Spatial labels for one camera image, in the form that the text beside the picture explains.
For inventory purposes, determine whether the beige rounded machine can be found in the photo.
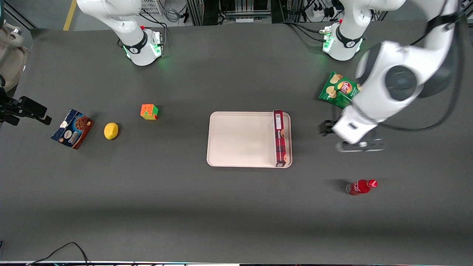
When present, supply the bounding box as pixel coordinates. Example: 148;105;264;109
0;19;31;92

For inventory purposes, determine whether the blue chocolate cookie box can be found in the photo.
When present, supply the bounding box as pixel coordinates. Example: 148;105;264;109
50;109;95;150

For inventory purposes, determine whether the white power strip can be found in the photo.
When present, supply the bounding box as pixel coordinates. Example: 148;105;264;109
307;3;337;20

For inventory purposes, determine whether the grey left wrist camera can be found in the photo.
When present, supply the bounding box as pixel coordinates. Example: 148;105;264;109
336;138;386;153

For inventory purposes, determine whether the thin black table-edge cable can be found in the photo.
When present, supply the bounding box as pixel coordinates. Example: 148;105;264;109
27;242;91;266

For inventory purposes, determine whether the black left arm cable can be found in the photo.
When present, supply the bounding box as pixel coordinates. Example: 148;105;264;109
376;11;465;133

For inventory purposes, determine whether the black left base cable bundle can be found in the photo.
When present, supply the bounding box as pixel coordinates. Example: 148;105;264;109
280;19;335;44

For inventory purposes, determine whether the grey coiled cable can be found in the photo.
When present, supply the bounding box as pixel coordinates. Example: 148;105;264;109
163;5;183;23

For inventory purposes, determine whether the red tartan cookie box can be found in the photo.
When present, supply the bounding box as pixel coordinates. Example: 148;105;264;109
273;109;287;168

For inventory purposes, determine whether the black aluminium rack frame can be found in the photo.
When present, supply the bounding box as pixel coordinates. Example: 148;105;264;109
186;0;273;26

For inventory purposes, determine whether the white perforated box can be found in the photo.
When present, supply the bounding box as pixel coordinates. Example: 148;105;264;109
139;0;164;16

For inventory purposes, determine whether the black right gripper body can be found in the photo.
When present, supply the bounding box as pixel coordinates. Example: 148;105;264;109
0;97;21;126

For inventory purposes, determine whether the black right base cable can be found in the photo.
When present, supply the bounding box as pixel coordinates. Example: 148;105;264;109
139;11;169;48

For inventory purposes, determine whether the multicolour puzzle cube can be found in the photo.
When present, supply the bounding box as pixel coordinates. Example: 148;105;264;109
140;103;159;121

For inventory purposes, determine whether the red soda bottle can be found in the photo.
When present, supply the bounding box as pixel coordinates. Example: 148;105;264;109
346;179;378;196

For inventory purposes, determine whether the green chips bag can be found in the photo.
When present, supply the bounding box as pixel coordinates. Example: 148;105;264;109
319;71;363;109

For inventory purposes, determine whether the yellow lemon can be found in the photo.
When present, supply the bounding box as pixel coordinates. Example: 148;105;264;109
103;122;119;140

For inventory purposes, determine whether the pale pink plastic tray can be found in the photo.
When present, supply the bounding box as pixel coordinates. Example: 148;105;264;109
206;111;293;168

